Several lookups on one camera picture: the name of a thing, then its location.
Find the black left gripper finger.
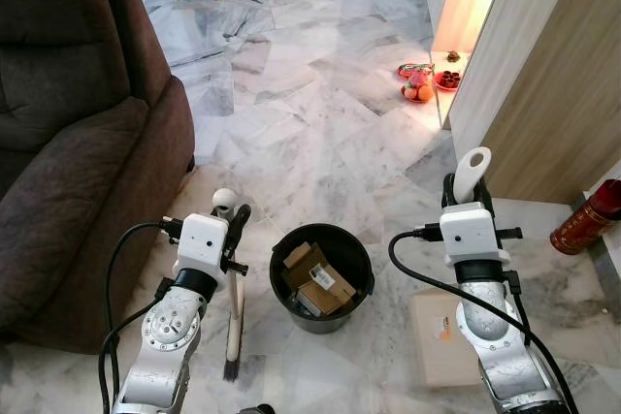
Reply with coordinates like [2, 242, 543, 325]
[225, 204, 252, 260]

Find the beige broom with wooden stick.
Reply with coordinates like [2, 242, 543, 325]
[212, 188, 245, 383]

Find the red cylindrical tin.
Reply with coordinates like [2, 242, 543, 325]
[549, 178, 621, 256]

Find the brown cardboard box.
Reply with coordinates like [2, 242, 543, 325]
[281, 241, 358, 318]

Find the black plastic bucket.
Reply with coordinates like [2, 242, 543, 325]
[270, 223, 376, 334]

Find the red plate with oranges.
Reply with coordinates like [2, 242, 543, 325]
[398, 63, 436, 105]

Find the small red plate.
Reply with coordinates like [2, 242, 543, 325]
[435, 69, 462, 92]

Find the light wood cabinet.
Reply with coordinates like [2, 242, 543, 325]
[424, 0, 621, 207]

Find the dark brown fabric sofa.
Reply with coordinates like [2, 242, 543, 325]
[0, 0, 195, 352]

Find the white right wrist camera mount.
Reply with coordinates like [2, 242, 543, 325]
[440, 204, 501, 265]

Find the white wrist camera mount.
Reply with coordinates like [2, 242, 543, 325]
[440, 204, 501, 265]
[178, 213, 229, 274]

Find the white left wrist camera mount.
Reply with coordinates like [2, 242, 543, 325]
[178, 213, 229, 274]

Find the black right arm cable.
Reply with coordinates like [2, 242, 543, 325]
[388, 223, 580, 414]

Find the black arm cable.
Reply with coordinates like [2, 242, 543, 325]
[99, 222, 185, 414]
[388, 223, 580, 414]

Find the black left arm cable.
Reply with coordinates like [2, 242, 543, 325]
[99, 222, 185, 414]

